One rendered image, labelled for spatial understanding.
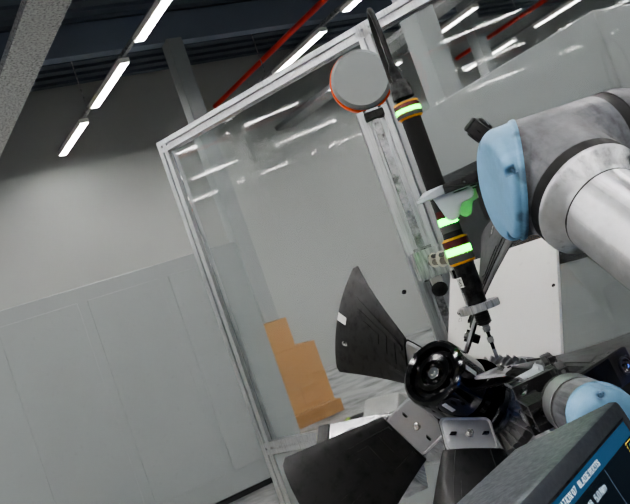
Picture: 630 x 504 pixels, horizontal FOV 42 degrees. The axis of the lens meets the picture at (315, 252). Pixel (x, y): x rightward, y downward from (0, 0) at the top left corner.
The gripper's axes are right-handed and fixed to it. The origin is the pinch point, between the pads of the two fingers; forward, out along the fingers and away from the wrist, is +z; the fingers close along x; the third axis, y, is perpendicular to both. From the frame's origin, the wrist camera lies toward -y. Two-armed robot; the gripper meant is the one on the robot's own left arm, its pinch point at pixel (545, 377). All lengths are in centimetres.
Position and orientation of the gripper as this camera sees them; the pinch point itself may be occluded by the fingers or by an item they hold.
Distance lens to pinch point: 129.5
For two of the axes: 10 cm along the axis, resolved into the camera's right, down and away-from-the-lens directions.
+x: 4.3, 9.0, -0.5
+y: -9.0, 4.3, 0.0
